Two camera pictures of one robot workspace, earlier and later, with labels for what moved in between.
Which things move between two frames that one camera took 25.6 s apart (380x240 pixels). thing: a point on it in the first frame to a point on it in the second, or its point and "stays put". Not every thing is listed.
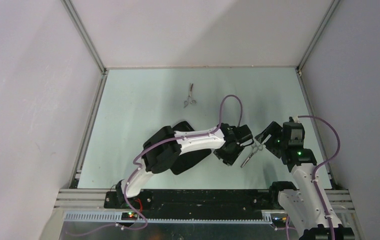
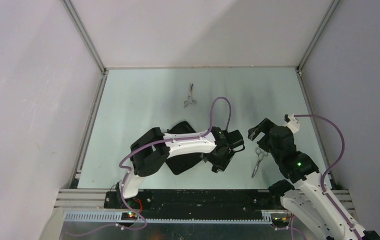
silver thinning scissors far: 190,100 stays put
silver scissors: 254,146 to 261,154
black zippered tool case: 188,159 stays put
